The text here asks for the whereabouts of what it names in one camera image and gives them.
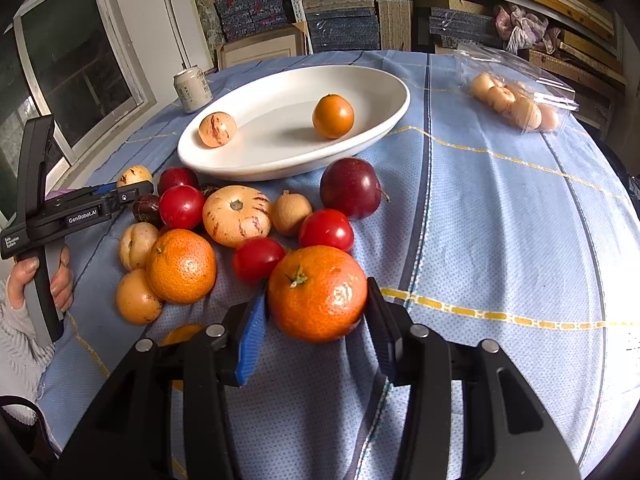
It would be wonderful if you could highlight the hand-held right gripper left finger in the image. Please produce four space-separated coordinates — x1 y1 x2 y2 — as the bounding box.
52 290 271 480

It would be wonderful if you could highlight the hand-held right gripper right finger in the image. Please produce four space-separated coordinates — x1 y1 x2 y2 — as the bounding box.
365 277 583 480

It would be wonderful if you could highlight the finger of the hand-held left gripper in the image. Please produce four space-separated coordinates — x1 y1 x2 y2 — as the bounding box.
112 181 155 207
75 183 121 198

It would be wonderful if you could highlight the large orange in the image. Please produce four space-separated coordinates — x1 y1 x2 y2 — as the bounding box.
267 245 369 344

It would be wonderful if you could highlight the large dark red plum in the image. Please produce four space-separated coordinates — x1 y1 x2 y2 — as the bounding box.
320 157 390 221

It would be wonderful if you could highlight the white oval plate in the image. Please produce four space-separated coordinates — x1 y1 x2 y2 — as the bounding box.
177 65 412 182

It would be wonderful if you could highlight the pile of tan round fruits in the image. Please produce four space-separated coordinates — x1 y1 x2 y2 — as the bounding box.
469 72 561 132

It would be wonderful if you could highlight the person's left hand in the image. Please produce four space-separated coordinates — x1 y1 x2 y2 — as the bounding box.
7 245 76 313

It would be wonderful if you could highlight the small striped pepino melon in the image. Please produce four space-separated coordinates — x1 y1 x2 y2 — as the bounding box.
198 111 237 148
116 165 153 188

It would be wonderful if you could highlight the dark purple passion fruit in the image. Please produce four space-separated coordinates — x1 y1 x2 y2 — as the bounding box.
132 194 163 226

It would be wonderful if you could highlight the red tomato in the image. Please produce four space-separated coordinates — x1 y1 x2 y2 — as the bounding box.
157 166 200 196
298 208 355 253
232 237 287 286
159 185 206 231

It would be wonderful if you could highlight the yellow round fruit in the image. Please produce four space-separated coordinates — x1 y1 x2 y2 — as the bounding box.
115 268 164 325
118 222 160 271

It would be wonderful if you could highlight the small orange fruit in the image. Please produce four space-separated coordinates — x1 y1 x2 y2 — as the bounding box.
161 324 207 348

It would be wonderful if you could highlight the medium orange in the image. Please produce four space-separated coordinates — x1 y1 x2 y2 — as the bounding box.
146 228 218 305

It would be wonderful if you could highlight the large striped pepino melon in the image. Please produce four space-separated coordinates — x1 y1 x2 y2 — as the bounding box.
202 185 273 249

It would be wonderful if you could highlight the white drink can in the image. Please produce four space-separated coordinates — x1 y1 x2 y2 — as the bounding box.
173 66 213 114

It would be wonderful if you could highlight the white framed window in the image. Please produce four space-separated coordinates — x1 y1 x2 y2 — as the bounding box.
0 0 157 221

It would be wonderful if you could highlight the tan longan fruit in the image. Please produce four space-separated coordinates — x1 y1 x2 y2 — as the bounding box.
271 190 313 237

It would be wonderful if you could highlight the white slat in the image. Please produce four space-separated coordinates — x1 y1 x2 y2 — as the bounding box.
160 0 190 69

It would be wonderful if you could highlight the mottled green board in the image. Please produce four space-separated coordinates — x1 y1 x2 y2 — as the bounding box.
186 0 226 72

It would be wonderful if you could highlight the smooth orange persimmon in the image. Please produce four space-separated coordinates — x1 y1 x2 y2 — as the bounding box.
312 93 355 140

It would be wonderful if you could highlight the stack of blue patterned boxes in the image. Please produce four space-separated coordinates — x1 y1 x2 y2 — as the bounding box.
214 0 297 42

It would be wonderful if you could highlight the stack of dark grey boxes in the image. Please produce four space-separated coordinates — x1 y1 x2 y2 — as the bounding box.
429 6 502 49
304 0 382 53

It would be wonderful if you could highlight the pink cloth bundle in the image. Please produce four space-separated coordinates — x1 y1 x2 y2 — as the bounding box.
494 3 549 54

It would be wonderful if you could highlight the wooden picture frame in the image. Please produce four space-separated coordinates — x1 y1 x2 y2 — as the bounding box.
216 27 307 71

